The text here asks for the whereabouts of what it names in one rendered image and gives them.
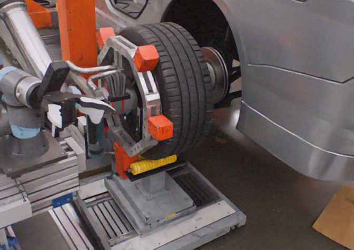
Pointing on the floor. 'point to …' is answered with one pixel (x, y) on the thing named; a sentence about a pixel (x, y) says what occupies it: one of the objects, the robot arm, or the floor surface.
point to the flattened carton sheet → (338, 218)
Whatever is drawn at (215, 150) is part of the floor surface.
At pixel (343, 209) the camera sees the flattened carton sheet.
